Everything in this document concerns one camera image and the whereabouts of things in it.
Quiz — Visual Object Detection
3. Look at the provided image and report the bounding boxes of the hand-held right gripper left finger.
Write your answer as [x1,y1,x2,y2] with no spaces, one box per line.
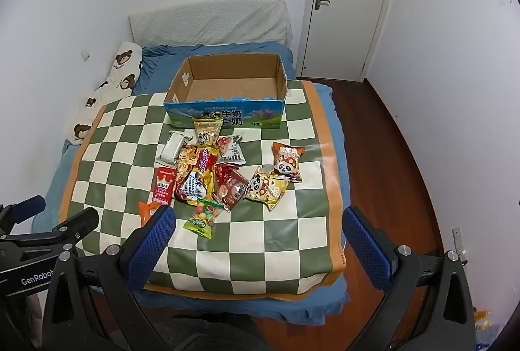
[41,206,177,351]

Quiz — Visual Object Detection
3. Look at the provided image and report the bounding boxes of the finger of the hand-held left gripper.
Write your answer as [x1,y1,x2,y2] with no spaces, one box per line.
[0,194,46,232]
[51,207,100,250]

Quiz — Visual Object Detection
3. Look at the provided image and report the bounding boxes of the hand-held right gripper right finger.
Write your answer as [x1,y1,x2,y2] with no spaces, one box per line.
[342,206,477,351]

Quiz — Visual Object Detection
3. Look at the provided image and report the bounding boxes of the small orange snack packet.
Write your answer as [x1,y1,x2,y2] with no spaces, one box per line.
[138,201,163,228]

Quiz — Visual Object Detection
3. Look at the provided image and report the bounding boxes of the green candy packet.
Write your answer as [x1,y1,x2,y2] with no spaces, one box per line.
[183,202,224,240]

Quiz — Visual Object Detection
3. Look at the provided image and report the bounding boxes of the red white label snack packet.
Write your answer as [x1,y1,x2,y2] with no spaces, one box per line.
[153,167,178,206]

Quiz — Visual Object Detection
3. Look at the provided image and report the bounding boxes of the yellow snack packet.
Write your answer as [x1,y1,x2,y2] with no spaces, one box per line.
[197,168,216,206]

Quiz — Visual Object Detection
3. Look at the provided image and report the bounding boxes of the large red snack packet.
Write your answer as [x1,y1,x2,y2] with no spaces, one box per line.
[175,145,220,202]

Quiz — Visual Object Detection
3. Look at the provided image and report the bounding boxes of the dark red snack packet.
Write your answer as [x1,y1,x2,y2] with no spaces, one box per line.
[213,163,250,211]

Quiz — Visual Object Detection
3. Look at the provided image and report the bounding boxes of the orange panda snack packet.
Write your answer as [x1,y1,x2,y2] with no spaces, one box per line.
[271,141,306,184]

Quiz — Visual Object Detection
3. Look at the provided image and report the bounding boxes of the cream panda snack packet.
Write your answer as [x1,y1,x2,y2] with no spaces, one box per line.
[243,165,290,211]

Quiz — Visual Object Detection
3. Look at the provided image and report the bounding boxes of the pale green snack packet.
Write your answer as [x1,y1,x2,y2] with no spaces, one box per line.
[217,133,247,166]

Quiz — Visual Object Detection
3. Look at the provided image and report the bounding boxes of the gold snack packet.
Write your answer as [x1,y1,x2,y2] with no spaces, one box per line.
[193,118,223,146]

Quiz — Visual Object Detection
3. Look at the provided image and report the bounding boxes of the cardboard box blue print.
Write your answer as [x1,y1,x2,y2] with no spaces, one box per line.
[163,53,288,130]

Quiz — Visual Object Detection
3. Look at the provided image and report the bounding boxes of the green white checkered mat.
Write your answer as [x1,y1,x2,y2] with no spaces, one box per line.
[59,81,350,301]

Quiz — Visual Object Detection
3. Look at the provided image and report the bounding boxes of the colourful small items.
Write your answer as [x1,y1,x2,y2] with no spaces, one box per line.
[473,308,493,333]

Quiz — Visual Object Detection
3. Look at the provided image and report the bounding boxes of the white bear print pillow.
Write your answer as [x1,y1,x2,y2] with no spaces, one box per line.
[67,41,143,144]

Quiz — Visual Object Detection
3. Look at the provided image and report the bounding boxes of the blue bed sheet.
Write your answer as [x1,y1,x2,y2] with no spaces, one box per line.
[32,44,351,325]

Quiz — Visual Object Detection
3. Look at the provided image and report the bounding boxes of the white padded headboard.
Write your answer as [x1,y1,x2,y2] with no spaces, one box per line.
[129,0,294,47]

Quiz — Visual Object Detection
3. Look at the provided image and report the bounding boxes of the white door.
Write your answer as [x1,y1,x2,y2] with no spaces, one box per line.
[298,0,401,83]

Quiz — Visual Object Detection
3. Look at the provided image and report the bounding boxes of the white wall fixture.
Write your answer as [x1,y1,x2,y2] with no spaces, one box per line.
[452,227,468,266]

